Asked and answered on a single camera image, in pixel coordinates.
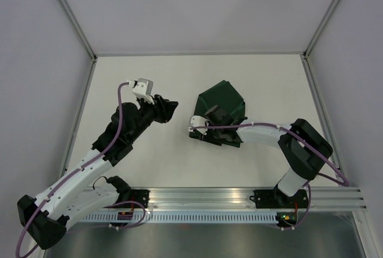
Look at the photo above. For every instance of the dark green cloth napkin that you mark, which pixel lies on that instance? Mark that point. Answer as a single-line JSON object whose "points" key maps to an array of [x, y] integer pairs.
{"points": [[221, 105]]}

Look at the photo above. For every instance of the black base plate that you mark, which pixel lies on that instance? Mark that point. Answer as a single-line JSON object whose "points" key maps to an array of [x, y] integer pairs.
{"points": [[137, 195], [266, 199]]}

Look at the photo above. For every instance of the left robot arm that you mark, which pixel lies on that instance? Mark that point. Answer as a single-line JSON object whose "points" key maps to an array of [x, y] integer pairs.
{"points": [[47, 216]]}

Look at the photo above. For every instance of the aluminium front rail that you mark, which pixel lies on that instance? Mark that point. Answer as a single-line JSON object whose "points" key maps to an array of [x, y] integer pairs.
{"points": [[237, 199]]}

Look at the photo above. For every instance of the white slotted cable duct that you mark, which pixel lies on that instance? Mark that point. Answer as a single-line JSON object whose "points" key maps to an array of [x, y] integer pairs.
{"points": [[183, 217]]}

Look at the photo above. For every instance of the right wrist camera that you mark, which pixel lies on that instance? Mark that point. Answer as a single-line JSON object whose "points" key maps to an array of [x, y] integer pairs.
{"points": [[199, 124]]}

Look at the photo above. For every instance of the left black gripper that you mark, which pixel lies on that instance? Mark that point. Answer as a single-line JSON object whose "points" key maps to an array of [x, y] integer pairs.
{"points": [[163, 108]]}

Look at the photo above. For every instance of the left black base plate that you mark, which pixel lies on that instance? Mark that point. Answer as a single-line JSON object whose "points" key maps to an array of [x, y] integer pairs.
{"points": [[137, 195]]}

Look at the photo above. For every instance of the back aluminium frame bar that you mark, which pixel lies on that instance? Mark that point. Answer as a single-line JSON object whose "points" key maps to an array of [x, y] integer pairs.
{"points": [[199, 53]]}

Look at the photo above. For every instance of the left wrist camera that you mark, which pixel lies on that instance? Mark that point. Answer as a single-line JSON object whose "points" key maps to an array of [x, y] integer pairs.
{"points": [[142, 88]]}

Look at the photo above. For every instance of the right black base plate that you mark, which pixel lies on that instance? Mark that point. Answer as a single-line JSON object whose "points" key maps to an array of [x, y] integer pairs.
{"points": [[266, 199]]}

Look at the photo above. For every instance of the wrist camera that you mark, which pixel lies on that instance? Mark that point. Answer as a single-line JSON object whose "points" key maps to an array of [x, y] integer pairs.
{"points": [[199, 124], [142, 88]]}

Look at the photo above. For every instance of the aluminium frame post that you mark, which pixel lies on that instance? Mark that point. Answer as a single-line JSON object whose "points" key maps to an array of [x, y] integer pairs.
{"points": [[68, 12], [320, 28]]}

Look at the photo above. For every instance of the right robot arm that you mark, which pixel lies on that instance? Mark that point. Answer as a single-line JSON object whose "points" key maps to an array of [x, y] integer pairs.
{"points": [[304, 149]]}

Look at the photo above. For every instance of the right aluminium frame post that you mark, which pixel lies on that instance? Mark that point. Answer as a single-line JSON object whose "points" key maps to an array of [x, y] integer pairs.
{"points": [[320, 28]]}

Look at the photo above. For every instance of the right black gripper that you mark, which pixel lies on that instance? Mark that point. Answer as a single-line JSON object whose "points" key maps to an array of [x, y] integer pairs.
{"points": [[210, 123]]}

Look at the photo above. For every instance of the left aluminium frame post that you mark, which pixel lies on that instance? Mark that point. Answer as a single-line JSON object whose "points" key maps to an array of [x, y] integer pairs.
{"points": [[68, 12]]}

